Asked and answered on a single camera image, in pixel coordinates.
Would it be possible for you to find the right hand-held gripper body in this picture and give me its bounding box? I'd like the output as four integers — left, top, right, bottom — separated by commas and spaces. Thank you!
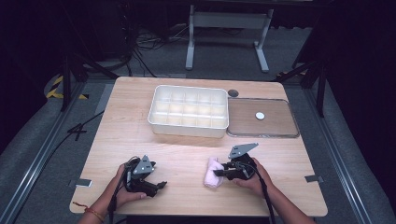
222, 142, 260, 181

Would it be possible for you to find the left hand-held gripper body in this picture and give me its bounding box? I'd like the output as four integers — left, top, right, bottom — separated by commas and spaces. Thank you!
124, 154, 158, 195

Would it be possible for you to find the pink sock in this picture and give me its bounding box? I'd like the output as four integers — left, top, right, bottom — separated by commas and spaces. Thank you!
203, 156, 226, 189

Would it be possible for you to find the person's left hand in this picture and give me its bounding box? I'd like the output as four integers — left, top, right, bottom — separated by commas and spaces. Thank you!
108, 163, 148, 208

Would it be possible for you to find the person's right hand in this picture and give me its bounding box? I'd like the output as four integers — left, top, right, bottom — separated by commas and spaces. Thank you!
233, 157, 274, 199

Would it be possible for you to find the clear lid with white knob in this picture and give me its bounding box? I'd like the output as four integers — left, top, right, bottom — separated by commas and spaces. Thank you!
226, 97, 301, 139

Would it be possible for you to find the grey tape piece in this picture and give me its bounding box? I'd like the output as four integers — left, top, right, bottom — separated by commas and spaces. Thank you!
68, 177, 93, 189
304, 175, 324, 184

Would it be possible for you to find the white divided storage box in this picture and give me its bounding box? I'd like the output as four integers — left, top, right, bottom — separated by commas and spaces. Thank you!
147, 84, 230, 139

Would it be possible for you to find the black tripod stand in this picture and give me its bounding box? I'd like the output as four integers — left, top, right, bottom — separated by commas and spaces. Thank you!
60, 50, 120, 112
275, 59, 329, 119

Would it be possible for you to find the yellow and black floor tape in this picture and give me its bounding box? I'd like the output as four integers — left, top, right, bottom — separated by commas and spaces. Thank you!
46, 75, 90, 101

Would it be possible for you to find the left hand-held gripper cable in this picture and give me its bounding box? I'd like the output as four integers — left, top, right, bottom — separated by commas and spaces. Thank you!
106, 156, 139, 224

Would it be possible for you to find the hand-held gripper cable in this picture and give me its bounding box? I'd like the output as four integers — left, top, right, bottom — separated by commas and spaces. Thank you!
237, 161, 277, 224
106, 156, 139, 224

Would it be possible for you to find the right hand-held gripper cable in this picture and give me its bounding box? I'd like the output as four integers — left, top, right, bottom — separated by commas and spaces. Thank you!
237, 161, 277, 224

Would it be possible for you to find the red string bracelet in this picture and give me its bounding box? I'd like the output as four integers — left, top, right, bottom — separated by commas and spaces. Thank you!
72, 202, 106, 223

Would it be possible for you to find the long black floor cable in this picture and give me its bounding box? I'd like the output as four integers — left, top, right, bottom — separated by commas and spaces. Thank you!
12, 110, 106, 224

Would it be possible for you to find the aluminium floor rail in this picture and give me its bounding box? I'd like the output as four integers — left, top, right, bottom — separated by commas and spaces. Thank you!
0, 81, 88, 224
303, 88, 374, 224

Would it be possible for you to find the bundle of black floor cables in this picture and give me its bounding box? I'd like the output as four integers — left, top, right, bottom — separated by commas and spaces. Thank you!
118, 26, 188, 78

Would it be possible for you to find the white metal table frame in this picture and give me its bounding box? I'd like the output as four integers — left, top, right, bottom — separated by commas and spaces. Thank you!
185, 4, 275, 74

